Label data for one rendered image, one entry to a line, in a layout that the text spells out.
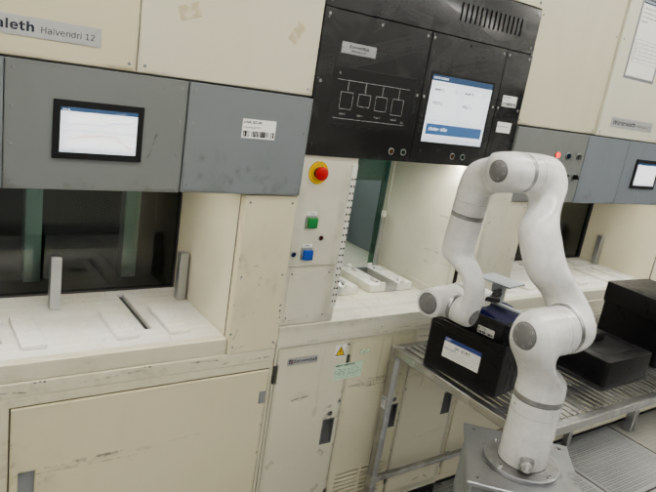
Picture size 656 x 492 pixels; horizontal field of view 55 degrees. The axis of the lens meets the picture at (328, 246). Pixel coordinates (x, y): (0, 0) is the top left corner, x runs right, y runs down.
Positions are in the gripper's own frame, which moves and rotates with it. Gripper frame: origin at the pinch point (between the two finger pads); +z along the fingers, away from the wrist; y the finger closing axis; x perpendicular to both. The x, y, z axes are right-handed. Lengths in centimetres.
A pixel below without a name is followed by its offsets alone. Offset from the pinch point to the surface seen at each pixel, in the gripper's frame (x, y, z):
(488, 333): -11.9, 5.4, -3.7
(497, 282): 2.8, 1.4, 2.1
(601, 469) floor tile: -105, 11, 128
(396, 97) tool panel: 54, -31, -23
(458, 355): -21.6, -1.2, -7.2
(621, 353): -20, 28, 49
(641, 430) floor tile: -105, 7, 191
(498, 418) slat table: -30.6, 20.0, -14.7
